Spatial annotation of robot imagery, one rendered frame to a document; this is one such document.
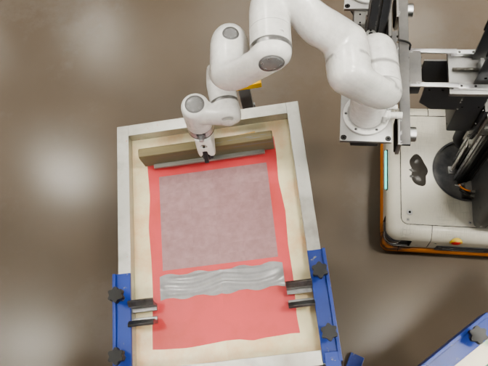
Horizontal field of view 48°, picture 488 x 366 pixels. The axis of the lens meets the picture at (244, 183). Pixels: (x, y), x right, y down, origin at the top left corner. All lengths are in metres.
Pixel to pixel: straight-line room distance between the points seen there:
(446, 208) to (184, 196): 1.17
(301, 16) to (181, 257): 0.81
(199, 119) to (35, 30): 2.26
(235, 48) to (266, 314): 0.75
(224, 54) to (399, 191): 1.39
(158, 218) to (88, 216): 1.20
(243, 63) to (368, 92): 0.28
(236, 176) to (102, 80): 1.64
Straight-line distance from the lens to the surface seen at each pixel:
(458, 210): 2.41
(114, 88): 3.12
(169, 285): 1.61
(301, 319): 1.55
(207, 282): 1.59
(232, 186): 1.66
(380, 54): 1.27
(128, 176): 1.72
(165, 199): 1.69
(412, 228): 2.34
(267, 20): 1.11
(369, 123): 1.49
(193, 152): 1.65
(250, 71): 1.12
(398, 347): 2.52
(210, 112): 1.40
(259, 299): 1.56
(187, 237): 1.64
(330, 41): 1.17
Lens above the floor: 2.49
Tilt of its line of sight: 67 degrees down
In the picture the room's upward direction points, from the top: 18 degrees counter-clockwise
